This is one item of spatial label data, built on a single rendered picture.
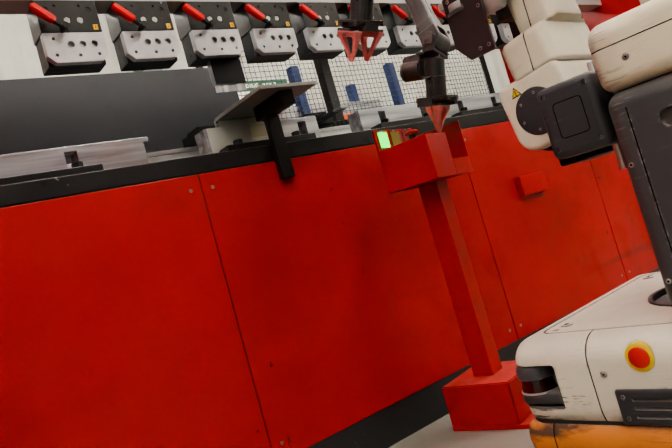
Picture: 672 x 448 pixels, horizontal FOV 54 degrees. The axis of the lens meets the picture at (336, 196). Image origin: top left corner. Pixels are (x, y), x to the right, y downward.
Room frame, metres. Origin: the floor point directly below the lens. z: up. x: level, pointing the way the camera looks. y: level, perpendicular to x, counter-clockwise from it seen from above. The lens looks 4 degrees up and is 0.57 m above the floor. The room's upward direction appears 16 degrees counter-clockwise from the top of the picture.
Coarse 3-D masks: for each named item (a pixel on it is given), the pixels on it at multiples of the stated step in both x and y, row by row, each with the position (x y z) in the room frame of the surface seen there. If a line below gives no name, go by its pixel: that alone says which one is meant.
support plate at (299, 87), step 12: (276, 84) 1.63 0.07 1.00; (288, 84) 1.65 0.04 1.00; (300, 84) 1.68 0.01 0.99; (312, 84) 1.70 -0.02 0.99; (252, 96) 1.65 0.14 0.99; (264, 96) 1.68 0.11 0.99; (228, 108) 1.74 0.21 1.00; (240, 108) 1.74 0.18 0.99; (252, 108) 1.78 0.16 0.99; (216, 120) 1.80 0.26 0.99
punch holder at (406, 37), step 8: (384, 8) 2.30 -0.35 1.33; (400, 8) 2.30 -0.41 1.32; (384, 16) 2.30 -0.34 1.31; (392, 16) 2.28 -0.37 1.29; (408, 16) 2.32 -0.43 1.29; (392, 24) 2.28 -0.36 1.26; (400, 24) 2.29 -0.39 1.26; (392, 32) 2.30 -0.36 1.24; (400, 32) 2.28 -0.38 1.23; (408, 32) 2.30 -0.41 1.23; (416, 32) 2.34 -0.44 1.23; (392, 40) 2.31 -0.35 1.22; (400, 40) 2.27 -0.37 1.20; (408, 40) 2.29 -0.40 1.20; (416, 40) 2.32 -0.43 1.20; (392, 48) 2.32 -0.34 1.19; (400, 48) 2.29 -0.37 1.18; (408, 48) 2.32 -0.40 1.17; (416, 48) 2.35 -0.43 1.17
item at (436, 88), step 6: (426, 78) 1.79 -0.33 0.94; (438, 78) 1.78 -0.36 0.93; (444, 78) 1.79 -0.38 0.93; (426, 84) 1.80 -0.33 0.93; (432, 84) 1.78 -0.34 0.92; (438, 84) 1.78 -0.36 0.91; (444, 84) 1.79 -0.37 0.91; (426, 90) 1.80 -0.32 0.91; (432, 90) 1.78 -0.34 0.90; (438, 90) 1.78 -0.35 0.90; (444, 90) 1.79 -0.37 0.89; (426, 96) 1.81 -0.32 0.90; (432, 96) 1.78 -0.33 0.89; (438, 96) 1.77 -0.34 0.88; (444, 96) 1.76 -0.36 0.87; (450, 96) 1.77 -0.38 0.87; (456, 96) 1.80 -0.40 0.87; (438, 102) 1.80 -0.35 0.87
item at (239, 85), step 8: (208, 64) 1.85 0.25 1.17; (216, 64) 1.85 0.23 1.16; (224, 64) 1.87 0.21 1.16; (232, 64) 1.88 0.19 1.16; (240, 64) 1.90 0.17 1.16; (216, 72) 1.85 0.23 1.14; (224, 72) 1.86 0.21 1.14; (232, 72) 1.88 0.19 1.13; (240, 72) 1.89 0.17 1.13; (216, 80) 1.84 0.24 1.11; (224, 80) 1.86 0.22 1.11; (232, 80) 1.87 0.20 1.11; (240, 80) 1.89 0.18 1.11; (216, 88) 1.85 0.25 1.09; (224, 88) 1.86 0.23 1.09; (232, 88) 1.88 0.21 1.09; (240, 88) 1.90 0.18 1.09
